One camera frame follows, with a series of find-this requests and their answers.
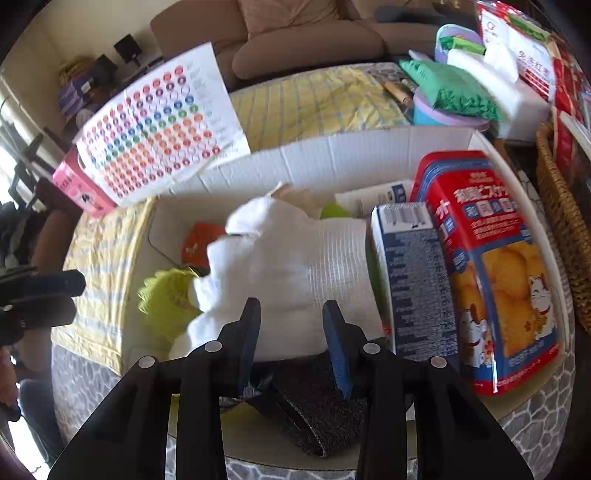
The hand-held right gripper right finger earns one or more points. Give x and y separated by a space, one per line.
337 350

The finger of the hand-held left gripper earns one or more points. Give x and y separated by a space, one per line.
46 286
41 316

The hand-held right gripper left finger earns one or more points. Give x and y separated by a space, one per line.
249 341

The white cloth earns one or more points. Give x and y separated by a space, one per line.
300 277

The orange sauce packet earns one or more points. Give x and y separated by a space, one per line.
201 244

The white cardboard box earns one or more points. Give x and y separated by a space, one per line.
360 152

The grey sandpaper strip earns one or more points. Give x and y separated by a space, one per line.
314 415

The yellow shuttlecock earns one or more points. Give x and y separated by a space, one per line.
166 295

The pink box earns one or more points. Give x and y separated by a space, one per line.
78 189

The green plastic item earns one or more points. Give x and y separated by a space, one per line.
334 212

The white plastic bottle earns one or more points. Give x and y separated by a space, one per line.
369 198

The red biscuit tin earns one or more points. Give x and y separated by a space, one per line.
498 240

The colourful dot sticker sheet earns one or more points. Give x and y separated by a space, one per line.
161 124

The black speaker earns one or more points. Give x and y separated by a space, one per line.
127 48
104 69

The yellow plaid cloth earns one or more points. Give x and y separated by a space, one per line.
314 101

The blue pot with purple lid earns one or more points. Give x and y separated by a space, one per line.
438 117

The wicker basket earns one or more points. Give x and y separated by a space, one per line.
563 221

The green packet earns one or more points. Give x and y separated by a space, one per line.
452 90

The brown sofa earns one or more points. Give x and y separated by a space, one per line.
300 41

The white tissue pack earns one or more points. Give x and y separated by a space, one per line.
521 106

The purple plastic container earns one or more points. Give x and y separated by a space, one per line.
455 34

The red and white bag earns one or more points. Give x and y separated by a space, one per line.
521 46

